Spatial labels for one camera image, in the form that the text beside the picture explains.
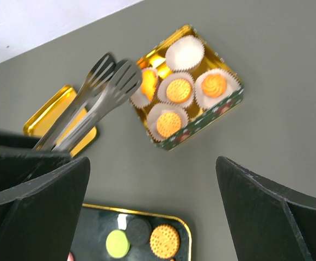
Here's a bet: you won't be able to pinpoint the orange round cookie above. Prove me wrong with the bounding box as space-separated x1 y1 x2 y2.
166 78 192 103
150 224 180 259
156 111 182 138

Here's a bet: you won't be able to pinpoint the white paper cupcake liner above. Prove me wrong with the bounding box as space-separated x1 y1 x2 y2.
195 69 241 110
146 103 189 142
130 67 160 109
157 72 194 108
165 35 205 72

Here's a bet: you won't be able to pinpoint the green round cookie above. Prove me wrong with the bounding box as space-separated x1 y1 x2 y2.
106 229 130 259

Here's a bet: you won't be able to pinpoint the green christmas cookie tin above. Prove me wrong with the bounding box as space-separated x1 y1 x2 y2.
130 24 244 151

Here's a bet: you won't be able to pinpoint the pink round cookie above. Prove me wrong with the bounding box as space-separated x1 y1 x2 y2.
67 252 74 261

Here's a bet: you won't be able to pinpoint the black sandwich cookie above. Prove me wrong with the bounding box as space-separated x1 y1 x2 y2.
125 217 152 246

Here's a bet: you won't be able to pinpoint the orange fish cookie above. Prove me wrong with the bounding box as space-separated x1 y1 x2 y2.
141 69 158 101

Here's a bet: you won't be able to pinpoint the orange swirl cookie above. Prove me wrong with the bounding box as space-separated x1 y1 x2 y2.
201 73 227 98

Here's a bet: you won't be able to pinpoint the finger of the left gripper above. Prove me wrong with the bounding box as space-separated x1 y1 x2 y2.
0 130 71 191

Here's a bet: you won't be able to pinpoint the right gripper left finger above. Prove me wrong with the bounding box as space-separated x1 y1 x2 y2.
0 157 90 260

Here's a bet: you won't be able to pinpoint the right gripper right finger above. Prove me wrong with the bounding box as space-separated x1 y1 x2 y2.
215 156 316 260

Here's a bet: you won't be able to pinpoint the gold tin lid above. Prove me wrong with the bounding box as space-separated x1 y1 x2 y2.
23 85 99 157

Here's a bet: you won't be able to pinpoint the black gold-rimmed tray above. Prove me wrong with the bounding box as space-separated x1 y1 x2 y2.
68 203 192 260

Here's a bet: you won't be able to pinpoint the metal tongs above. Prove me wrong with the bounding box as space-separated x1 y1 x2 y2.
33 52 142 152

